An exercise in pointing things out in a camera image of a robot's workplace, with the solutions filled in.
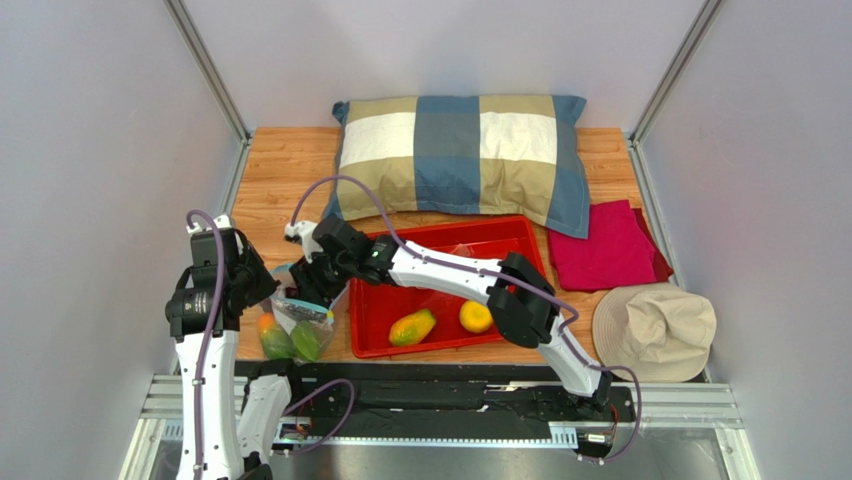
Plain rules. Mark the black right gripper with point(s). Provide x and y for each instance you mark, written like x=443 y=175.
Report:
x=313 y=283

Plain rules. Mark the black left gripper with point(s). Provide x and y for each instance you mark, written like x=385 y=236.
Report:
x=267 y=284

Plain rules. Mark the clear zip top bag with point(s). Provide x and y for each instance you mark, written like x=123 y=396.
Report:
x=281 y=313

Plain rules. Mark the yellow green fake mango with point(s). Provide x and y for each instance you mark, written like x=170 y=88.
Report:
x=412 y=329

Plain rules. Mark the yellow fake lemon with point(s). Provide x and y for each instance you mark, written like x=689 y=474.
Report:
x=474 y=317

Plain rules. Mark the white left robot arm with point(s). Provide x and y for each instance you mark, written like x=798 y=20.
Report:
x=223 y=438

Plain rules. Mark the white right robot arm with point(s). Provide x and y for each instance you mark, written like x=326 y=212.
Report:
x=522 y=303

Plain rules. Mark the green fake lime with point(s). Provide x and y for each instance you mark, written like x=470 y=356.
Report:
x=307 y=346

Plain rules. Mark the red plastic tray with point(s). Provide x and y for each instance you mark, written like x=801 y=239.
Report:
x=374 y=309

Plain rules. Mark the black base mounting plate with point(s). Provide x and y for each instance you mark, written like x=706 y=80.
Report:
x=395 y=401

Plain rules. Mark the checkered blue beige pillow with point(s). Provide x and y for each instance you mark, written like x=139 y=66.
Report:
x=463 y=155

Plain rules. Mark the magenta folded cloth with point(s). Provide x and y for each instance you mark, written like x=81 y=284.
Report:
x=616 y=252

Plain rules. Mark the dark red cloth underneath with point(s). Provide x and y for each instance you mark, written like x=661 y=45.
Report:
x=661 y=267

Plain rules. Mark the beige bucket hat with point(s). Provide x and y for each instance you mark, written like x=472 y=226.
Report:
x=659 y=331

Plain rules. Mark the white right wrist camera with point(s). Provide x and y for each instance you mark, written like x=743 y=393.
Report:
x=301 y=233

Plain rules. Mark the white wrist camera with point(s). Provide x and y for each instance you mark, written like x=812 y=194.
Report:
x=197 y=223
x=301 y=233

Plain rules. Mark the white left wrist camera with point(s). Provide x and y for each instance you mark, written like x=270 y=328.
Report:
x=197 y=223

